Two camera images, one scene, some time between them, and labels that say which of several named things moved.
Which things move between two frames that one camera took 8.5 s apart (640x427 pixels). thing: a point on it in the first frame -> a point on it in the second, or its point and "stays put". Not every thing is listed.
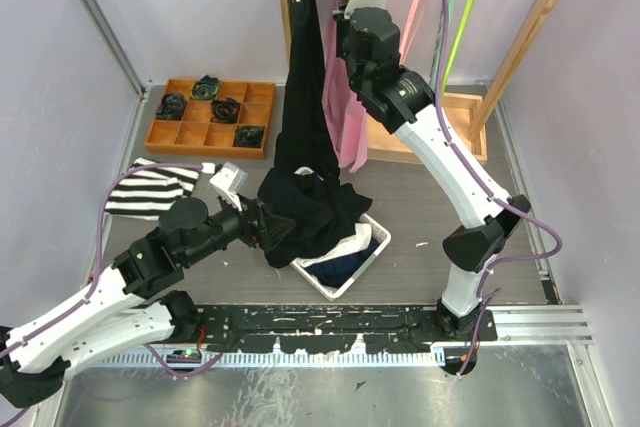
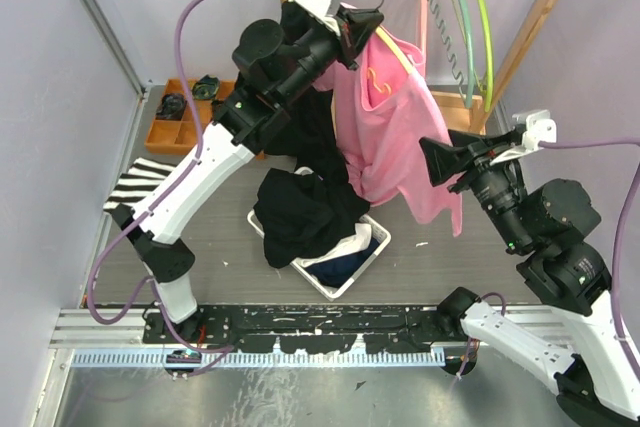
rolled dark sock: x=171 y=106 stays put
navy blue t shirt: x=339 y=272 stays put
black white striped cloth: x=147 y=188 stays put
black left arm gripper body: x=251 y=232 -> x=334 y=45
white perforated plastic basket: x=380 y=231 stays put
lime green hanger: x=463 y=24 -> x=488 y=53
